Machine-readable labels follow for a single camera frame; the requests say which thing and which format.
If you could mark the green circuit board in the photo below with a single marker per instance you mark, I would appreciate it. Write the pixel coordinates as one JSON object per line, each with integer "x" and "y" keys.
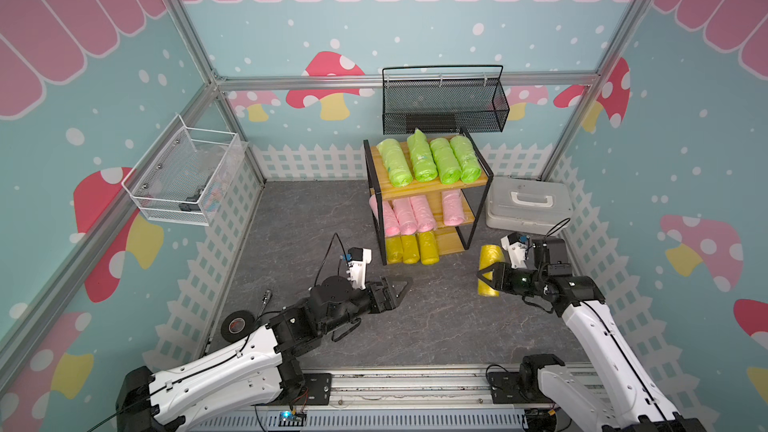
{"x": 290, "y": 418}

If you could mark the black object in white basket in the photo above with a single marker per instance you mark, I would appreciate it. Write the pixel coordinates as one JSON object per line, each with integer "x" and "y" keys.
{"x": 191, "y": 203}

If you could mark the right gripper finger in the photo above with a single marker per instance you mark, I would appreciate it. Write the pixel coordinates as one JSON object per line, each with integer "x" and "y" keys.
{"x": 484, "y": 286}
{"x": 496, "y": 270}

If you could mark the black wire mesh basket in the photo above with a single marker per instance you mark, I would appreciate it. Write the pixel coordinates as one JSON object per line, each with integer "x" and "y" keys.
{"x": 443, "y": 99}

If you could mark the black tape roll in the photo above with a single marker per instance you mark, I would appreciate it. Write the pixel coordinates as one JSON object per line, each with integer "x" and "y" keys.
{"x": 237, "y": 325}

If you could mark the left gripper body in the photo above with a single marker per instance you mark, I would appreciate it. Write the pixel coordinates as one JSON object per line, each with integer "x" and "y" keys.
{"x": 376, "y": 304}

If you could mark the white wire mesh basket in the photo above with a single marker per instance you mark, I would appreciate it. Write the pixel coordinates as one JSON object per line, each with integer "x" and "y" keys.
{"x": 183, "y": 161}

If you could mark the wooden three-tier shelf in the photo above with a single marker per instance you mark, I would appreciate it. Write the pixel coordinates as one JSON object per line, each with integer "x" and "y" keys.
{"x": 451, "y": 239}

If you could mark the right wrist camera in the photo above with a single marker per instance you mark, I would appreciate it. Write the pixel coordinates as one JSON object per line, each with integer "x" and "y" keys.
{"x": 516, "y": 245}

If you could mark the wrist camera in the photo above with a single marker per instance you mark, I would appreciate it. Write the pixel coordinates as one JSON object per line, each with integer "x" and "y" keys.
{"x": 516, "y": 245}
{"x": 357, "y": 261}

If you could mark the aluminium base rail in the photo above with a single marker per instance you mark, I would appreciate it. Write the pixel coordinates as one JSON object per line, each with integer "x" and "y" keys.
{"x": 405, "y": 399}

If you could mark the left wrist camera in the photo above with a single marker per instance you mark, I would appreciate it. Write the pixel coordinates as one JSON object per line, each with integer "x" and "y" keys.
{"x": 357, "y": 261}

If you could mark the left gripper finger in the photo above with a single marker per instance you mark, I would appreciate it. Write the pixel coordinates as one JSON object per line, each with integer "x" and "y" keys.
{"x": 398, "y": 292}
{"x": 398, "y": 283}

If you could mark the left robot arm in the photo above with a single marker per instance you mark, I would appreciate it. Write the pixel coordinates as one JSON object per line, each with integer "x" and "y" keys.
{"x": 261, "y": 366}

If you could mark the yellow roll front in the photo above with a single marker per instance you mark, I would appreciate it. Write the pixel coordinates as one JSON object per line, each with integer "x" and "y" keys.
{"x": 411, "y": 251}

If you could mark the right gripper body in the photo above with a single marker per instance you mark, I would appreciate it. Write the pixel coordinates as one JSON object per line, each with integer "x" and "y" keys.
{"x": 521, "y": 281}

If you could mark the white plastic storage box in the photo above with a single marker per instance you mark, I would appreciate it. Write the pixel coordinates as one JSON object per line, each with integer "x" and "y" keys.
{"x": 527, "y": 206}

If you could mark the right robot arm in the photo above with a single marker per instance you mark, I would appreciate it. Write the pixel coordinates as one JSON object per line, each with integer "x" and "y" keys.
{"x": 538, "y": 271}

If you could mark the pink roll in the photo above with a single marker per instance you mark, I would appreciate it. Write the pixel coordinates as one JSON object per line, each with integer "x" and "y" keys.
{"x": 452, "y": 208}
{"x": 390, "y": 222}
{"x": 423, "y": 214}
{"x": 405, "y": 216}

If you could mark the yellow roll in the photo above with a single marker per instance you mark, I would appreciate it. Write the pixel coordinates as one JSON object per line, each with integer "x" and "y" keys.
{"x": 411, "y": 251}
{"x": 489, "y": 255}
{"x": 428, "y": 247}
{"x": 394, "y": 250}

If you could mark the green roll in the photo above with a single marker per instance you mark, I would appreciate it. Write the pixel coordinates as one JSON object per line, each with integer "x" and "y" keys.
{"x": 449, "y": 170}
{"x": 423, "y": 165}
{"x": 394, "y": 161}
{"x": 465, "y": 154}

